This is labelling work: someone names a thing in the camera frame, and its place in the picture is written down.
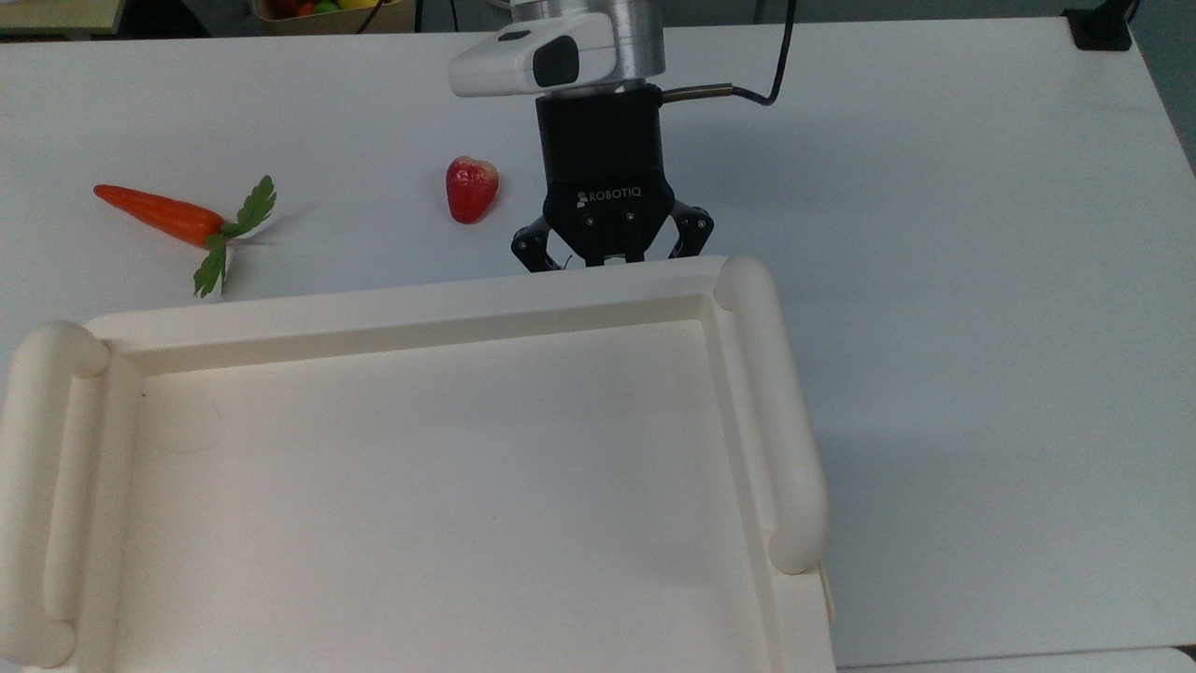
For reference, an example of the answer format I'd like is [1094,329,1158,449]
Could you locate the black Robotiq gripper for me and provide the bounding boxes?
[510,85,716,275]

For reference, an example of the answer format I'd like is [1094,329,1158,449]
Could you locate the large cream serving tray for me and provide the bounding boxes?
[0,254,838,673]

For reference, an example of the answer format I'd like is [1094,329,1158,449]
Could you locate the red toy strawberry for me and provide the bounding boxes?
[445,156,500,225]

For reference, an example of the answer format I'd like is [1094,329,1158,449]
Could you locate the cardboard box of toy fruit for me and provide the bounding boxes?
[251,0,418,36]

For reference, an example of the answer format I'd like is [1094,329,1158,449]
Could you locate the orange toy carrot green leaves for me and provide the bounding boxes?
[93,175,278,299]

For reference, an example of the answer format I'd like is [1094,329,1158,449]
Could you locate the black table clamp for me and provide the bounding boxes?
[1064,0,1138,52]

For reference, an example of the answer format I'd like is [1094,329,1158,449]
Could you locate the beige side table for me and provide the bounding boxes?
[0,0,128,37]

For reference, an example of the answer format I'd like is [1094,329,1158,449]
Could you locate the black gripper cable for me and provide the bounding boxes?
[661,0,798,107]

